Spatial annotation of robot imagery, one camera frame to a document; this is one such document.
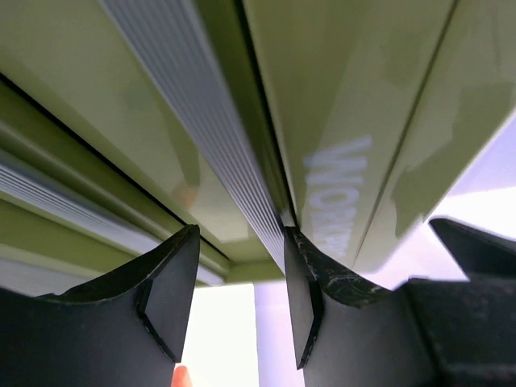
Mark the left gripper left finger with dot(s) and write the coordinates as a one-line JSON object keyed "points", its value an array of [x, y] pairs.
{"points": [[124, 328]]}

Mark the drawer of chest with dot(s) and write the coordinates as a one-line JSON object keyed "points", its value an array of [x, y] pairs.
{"points": [[72, 59]]}

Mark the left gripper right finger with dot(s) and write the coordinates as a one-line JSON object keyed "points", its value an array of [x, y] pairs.
{"points": [[348, 331]]}

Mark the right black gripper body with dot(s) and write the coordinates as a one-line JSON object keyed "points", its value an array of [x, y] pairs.
{"points": [[468, 327]]}

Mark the green metal drawer chest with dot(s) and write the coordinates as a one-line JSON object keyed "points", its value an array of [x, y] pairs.
{"points": [[355, 121]]}

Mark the orange capped highlighter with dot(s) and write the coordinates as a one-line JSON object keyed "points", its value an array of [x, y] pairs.
{"points": [[181, 377]]}

